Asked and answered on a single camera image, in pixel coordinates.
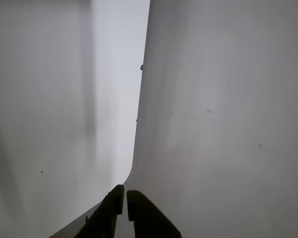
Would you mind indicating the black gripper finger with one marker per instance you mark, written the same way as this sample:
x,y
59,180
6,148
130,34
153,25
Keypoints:
x,y
149,218
109,213

